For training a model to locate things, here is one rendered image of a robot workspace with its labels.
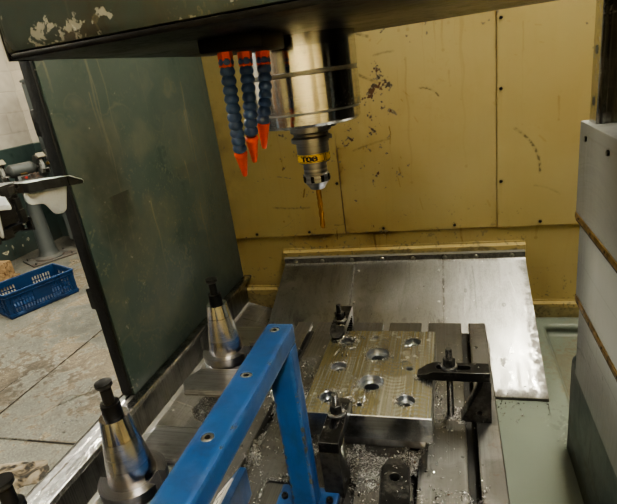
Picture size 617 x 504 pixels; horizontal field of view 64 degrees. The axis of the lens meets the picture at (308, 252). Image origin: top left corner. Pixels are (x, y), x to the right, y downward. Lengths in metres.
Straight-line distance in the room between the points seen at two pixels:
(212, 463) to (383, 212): 1.44
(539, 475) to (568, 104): 1.09
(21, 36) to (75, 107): 0.77
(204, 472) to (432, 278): 1.41
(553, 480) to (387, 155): 1.09
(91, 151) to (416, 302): 1.11
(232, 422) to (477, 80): 1.43
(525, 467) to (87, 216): 1.20
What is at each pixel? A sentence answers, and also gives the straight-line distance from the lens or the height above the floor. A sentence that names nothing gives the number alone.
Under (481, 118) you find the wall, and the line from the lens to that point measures 1.77.
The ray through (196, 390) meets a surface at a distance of 0.64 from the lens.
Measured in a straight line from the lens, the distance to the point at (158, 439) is 0.58.
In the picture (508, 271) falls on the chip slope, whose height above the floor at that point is 0.82.
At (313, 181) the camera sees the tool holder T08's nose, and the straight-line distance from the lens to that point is 0.77.
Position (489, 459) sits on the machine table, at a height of 0.90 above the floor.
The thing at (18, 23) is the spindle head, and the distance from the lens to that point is 0.57.
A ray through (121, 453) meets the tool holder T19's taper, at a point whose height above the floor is 1.26.
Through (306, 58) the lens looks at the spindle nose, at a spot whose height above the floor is 1.57.
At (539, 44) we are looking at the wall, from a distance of 1.77.
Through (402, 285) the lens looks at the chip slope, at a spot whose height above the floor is 0.80.
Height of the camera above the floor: 1.56
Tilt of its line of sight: 20 degrees down
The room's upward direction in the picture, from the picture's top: 8 degrees counter-clockwise
